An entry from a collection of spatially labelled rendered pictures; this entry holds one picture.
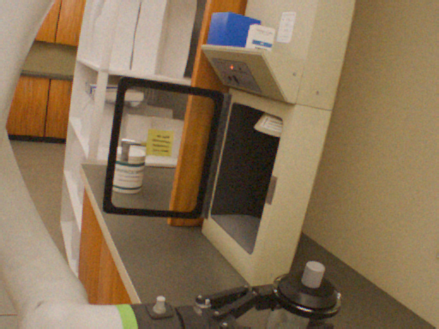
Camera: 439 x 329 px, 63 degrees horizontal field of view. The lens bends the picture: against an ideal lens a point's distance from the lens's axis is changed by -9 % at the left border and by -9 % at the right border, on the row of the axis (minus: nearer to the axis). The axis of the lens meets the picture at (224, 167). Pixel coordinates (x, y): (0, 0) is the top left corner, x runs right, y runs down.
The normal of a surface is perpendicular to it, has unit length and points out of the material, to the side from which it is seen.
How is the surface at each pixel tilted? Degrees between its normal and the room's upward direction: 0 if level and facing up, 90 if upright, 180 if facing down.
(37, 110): 90
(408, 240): 90
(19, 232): 68
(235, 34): 90
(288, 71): 90
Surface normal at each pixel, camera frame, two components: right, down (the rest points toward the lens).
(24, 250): 0.56, -0.04
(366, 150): -0.87, -0.05
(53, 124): 0.45, 0.31
